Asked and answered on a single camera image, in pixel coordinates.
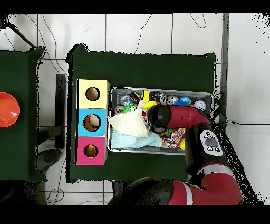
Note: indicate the green spiky ball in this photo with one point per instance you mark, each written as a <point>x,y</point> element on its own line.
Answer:
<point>130,107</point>

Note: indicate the cream yellow waffle cloth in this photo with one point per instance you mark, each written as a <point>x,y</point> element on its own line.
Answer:
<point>128,124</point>

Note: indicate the mint green waffle cloth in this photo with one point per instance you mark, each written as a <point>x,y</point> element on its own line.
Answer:
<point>126,142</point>

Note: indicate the blue fuzzy ball with eyes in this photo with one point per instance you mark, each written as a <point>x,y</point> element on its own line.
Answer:
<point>182,102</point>

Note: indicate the yellow plush duck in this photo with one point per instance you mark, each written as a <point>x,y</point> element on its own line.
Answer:
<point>90,151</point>

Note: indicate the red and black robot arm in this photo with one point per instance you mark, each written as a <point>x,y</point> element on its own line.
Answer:
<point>185,118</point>

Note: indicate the wooden box with three holes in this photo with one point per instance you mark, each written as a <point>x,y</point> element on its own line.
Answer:
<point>93,107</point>

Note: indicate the yellow plastic block toy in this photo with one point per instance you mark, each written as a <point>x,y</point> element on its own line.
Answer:
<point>146,99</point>

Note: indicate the dark green table cloth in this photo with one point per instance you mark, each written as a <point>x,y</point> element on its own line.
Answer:
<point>143,67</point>
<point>21,63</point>

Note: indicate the white baseball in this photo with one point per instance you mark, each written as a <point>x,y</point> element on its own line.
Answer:
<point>200,105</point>

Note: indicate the orange plate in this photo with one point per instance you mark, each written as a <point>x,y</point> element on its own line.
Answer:
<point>7,110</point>

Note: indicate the black tripod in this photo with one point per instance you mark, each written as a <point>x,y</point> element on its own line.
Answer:
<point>3,21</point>

